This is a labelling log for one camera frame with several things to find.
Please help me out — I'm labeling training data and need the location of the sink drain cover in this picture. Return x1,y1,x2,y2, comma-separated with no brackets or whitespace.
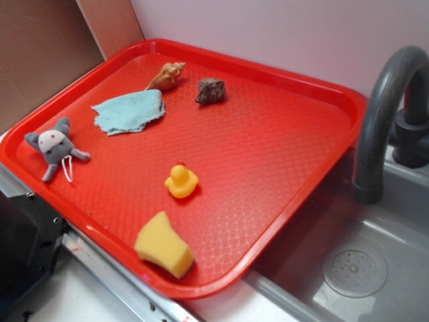
322,244,388,299

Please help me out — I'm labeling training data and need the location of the tan seashell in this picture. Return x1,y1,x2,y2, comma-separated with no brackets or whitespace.
145,62,186,91

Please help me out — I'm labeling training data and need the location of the gray toy faucet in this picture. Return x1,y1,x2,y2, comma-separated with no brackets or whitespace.
352,46,428,205

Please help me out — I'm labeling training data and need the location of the gray plush animal toy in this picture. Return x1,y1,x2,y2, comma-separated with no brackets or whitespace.
24,117,90,183

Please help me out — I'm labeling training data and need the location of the yellow sponge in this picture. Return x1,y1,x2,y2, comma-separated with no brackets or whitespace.
134,211,195,279

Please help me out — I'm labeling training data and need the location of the red plastic tray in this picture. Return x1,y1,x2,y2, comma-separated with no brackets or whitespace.
1,40,366,299

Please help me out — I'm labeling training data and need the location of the brown cardboard panel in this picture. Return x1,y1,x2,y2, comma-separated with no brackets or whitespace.
1,1,144,133

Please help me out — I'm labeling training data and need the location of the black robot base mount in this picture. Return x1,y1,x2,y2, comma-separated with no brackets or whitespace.
1,193,64,315

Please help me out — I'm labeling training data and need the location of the yellow rubber duck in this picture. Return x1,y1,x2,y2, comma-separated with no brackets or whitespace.
164,164,199,199

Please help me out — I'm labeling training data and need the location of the light blue cloth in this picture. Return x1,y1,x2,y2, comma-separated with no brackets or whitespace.
92,89,166,136

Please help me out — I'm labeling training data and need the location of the brown rock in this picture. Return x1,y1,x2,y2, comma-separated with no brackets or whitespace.
195,78,226,105

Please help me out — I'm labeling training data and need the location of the gray plastic sink basin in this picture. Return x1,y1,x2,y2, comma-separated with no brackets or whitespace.
245,153,428,321

